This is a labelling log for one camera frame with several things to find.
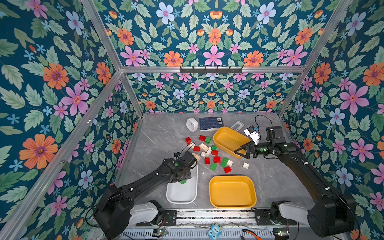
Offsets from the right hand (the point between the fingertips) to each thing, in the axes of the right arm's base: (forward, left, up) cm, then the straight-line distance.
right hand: (239, 148), depth 76 cm
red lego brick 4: (+19, +20, -17) cm, 32 cm away
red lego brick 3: (+4, +10, -19) cm, 22 cm away
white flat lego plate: (0, -7, -20) cm, 21 cm away
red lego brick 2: (-2, +4, -21) cm, 21 cm away
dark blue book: (+35, +13, -19) cm, 43 cm away
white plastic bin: (-16, +34, -21) cm, 43 cm away
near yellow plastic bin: (-16, +3, -19) cm, 25 cm away
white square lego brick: (+2, +2, -20) cm, 20 cm away
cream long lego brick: (+5, +23, -20) cm, 30 cm away
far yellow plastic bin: (+19, +2, -20) cm, 28 cm away
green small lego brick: (-1, +13, -20) cm, 24 cm away
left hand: (-8, +27, -13) cm, 31 cm away
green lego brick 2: (+18, +16, -18) cm, 30 cm away
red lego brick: (+17, +29, -17) cm, 38 cm away
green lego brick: (-11, +31, -19) cm, 38 cm away
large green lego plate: (+2, +6, -19) cm, 20 cm away
